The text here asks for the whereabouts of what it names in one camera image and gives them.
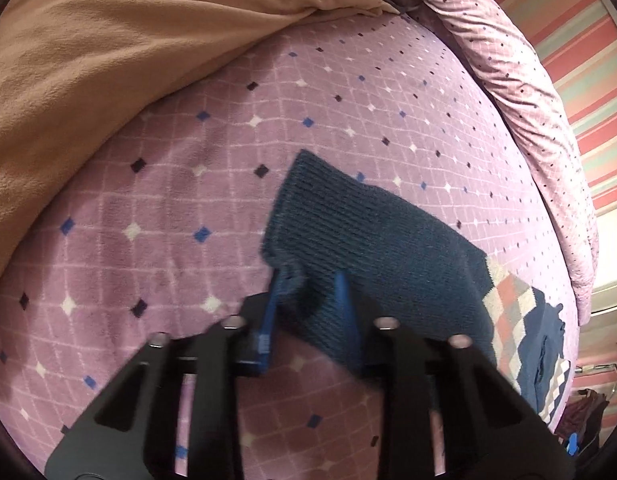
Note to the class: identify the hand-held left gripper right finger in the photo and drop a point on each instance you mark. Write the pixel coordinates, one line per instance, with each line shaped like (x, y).
(346, 320)

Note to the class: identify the purple checked bed sheet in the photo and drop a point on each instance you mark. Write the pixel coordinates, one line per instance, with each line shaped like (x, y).
(188, 185)

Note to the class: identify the dark blue knitted sweater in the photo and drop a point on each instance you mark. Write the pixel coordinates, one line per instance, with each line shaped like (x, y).
(388, 240)

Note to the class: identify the dark hanging clothes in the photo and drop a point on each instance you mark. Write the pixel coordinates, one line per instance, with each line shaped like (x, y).
(588, 410)

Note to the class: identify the tan fleece blanket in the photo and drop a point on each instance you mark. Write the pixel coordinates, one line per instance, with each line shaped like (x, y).
(113, 50)

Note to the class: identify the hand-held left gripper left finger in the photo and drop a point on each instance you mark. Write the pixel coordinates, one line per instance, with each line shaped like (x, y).
(268, 320)

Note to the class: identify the purple dotted quilt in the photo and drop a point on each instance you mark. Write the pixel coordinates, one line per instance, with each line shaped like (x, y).
(513, 60)

